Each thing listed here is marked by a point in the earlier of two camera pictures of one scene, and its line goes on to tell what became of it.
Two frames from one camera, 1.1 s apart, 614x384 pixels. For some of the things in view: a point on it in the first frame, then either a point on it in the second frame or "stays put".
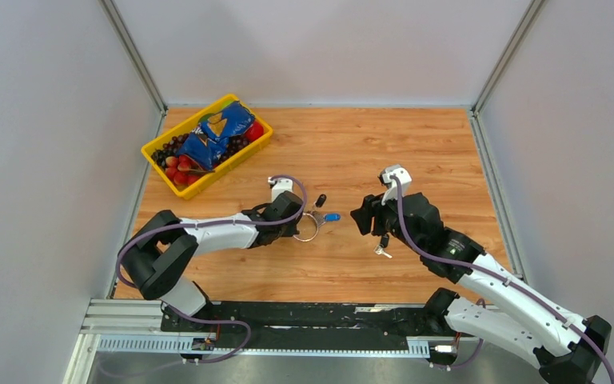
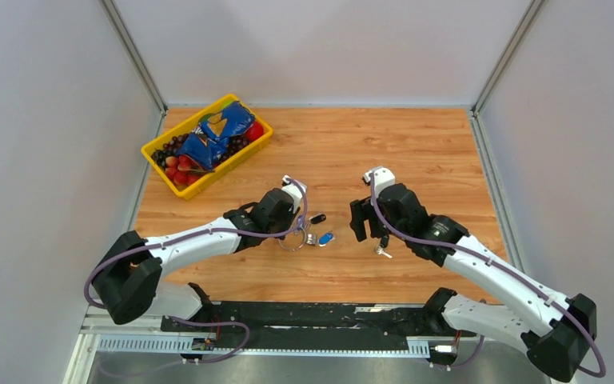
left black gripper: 292,230 stays put
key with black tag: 384,242 stays put
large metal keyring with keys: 320,221 → 310,238
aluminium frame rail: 136,326 stays put
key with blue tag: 332,217 → 325,238
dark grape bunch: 170,148 stays put
